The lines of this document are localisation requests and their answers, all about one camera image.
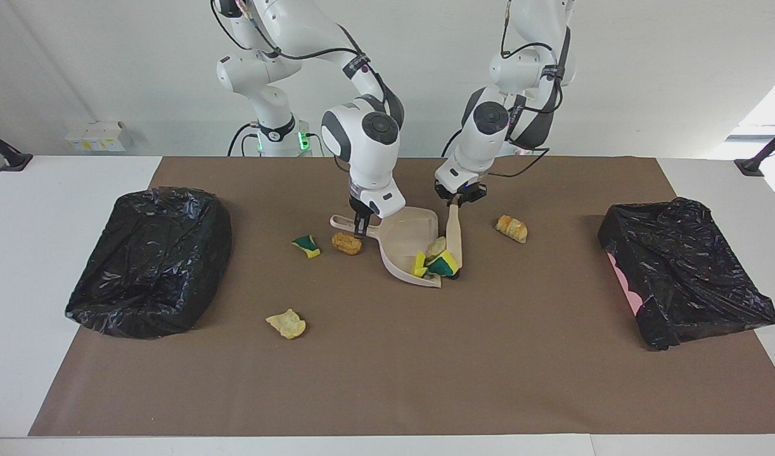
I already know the brown table mat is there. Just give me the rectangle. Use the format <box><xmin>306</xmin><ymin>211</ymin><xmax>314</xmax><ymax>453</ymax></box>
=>
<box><xmin>29</xmin><ymin>156</ymin><xmax>775</xmax><ymax>436</ymax></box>

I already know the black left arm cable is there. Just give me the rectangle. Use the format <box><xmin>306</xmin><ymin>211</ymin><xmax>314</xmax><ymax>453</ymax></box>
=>
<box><xmin>487</xmin><ymin>0</ymin><xmax>564</xmax><ymax>179</ymax></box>

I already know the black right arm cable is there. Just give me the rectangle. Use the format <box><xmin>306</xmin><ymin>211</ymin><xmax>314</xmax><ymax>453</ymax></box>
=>
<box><xmin>210</xmin><ymin>0</ymin><xmax>404</xmax><ymax>127</ymax></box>

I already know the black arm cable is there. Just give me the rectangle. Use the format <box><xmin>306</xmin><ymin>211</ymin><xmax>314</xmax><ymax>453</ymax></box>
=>
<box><xmin>487</xmin><ymin>0</ymin><xmax>564</xmax><ymax>179</ymax></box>
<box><xmin>210</xmin><ymin>0</ymin><xmax>404</xmax><ymax>127</ymax></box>

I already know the green and yellow sponge piece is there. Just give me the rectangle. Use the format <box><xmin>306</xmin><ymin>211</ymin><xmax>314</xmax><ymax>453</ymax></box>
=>
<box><xmin>291</xmin><ymin>234</ymin><xmax>321</xmax><ymax>259</ymax></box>

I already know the black right base cable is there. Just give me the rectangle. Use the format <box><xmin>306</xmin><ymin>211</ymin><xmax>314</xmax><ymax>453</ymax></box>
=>
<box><xmin>227</xmin><ymin>122</ymin><xmax>256</xmax><ymax>157</ymax></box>

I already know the striped orange bread piece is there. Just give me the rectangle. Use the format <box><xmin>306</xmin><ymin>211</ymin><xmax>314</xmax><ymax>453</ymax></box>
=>
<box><xmin>495</xmin><ymin>215</ymin><xmax>528</xmax><ymax>244</ymax></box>

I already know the white wall socket box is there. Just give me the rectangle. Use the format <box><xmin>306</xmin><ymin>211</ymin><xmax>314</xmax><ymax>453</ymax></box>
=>
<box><xmin>65</xmin><ymin>121</ymin><xmax>127</xmax><ymax>153</ymax></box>

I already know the black bag lined pink bin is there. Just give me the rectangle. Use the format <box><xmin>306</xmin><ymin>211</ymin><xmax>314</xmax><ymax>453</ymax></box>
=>
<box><xmin>598</xmin><ymin>197</ymin><xmax>775</xmax><ymax>351</ymax></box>

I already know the beige hand brush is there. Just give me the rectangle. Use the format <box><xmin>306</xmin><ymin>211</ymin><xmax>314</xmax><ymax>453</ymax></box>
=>
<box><xmin>446</xmin><ymin>195</ymin><xmax>464</xmax><ymax>279</ymax></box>

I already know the black stand foot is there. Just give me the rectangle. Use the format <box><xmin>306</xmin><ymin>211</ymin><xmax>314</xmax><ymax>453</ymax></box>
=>
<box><xmin>734</xmin><ymin>123</ymin><xmax>775</xmax><ymax>177</ymax></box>
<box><xmin>0</xmin><ymin>122</ymin><xmax>33</xmax><ymax>172</ymax></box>

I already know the beige plastic dustpan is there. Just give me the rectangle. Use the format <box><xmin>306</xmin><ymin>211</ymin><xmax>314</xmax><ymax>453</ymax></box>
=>
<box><xmin>330</xmin><ymin>206</ymin><xmax>443</xmax><ymax>289</ymax></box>

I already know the brown bread roll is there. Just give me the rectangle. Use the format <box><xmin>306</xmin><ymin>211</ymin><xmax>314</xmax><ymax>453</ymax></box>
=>
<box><xmin>331</xmin><ymin>232</ymin><xmax>363</xmax><ymax>255</ymax></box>

